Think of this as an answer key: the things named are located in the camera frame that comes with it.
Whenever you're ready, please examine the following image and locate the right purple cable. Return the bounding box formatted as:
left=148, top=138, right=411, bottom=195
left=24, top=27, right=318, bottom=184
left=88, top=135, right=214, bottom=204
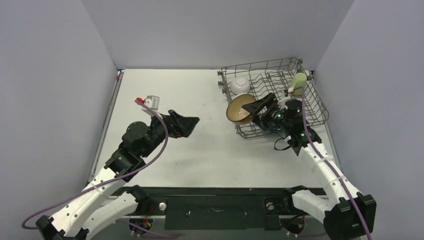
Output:
left=291, top=86, right=374, bottom=240

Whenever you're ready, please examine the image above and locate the black front mounting rail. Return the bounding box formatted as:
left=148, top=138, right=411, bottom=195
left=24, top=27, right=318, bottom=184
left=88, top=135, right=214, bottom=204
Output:
left=112, top=185, right=306, bottom=231

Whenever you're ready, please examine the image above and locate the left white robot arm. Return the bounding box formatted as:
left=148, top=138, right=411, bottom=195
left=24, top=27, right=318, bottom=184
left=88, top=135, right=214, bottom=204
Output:
left=36, top=110, right=200, bottom=240

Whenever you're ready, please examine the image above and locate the green mug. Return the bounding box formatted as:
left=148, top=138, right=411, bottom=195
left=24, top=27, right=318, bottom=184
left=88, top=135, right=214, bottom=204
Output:
left=289, top=72, right=308, bottom=90

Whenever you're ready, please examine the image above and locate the plain white bowl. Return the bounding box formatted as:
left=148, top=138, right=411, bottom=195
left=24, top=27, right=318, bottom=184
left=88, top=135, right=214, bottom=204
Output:
left=230, top=76, right=251, bottom=95

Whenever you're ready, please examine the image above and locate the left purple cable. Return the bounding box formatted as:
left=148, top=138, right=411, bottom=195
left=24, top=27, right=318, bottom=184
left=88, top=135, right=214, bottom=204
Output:
left=21, top=97, right=170, bottom=239

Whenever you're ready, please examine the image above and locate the blue leaf-shaped plate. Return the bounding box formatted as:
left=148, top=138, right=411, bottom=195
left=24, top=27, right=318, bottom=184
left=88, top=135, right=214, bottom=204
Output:
left=266, top=122, right=282, bottom=133

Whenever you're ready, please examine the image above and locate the brown black-rimmed bowl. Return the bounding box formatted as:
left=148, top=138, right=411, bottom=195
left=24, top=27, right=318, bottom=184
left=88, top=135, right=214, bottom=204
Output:
left=225, top=93, right=256, bottom=126

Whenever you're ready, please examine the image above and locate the purple cable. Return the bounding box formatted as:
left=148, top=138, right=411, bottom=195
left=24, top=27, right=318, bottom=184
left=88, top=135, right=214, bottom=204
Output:
left=21, top=97, right=170, bottom=239
left=291, top=86, right=374, bottom=240

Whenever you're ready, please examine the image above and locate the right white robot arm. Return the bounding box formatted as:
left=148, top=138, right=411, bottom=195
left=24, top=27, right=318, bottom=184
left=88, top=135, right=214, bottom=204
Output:
left=242, top=93, right=377, bottom=240

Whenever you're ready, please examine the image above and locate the grey wire dish rack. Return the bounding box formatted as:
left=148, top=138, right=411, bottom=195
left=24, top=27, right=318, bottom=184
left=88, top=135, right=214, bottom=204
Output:
left=217, top=57, right=330, bottom=127

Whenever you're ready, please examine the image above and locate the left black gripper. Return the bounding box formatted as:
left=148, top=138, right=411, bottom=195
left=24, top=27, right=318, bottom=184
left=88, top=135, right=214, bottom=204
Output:
left=140, top=110, right=199, bottom=159

